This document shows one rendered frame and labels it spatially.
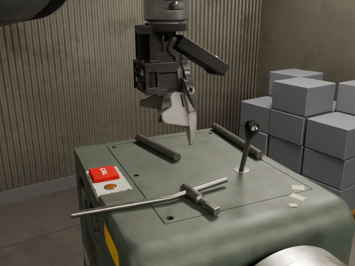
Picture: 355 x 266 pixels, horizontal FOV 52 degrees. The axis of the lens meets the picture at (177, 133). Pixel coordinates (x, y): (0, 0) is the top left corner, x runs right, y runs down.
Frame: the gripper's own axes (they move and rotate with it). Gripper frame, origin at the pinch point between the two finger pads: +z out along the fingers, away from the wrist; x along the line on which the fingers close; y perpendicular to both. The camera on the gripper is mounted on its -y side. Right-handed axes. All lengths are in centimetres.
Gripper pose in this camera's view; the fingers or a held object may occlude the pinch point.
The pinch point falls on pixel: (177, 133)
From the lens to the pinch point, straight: 69.6
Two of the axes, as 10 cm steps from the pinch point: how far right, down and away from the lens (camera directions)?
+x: 4.0, 2.8, -8.7
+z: 0.0, 9.5, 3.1
